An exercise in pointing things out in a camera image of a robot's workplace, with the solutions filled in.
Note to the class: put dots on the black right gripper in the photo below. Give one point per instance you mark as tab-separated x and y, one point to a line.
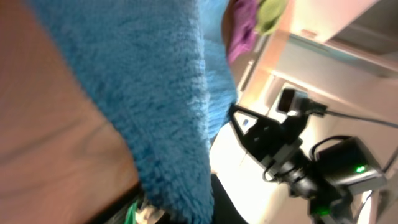
268	141

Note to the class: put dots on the green microfiber cloth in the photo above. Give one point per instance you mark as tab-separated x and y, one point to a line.
268	15

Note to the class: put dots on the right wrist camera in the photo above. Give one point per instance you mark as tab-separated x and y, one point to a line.
296	103

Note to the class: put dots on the crumpled purple cloth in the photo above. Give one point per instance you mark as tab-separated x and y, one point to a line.
243	34

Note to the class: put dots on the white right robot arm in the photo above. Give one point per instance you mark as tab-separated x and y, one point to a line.
328	179

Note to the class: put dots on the blue microfiber cloth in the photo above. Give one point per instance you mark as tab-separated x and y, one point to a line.
157	70

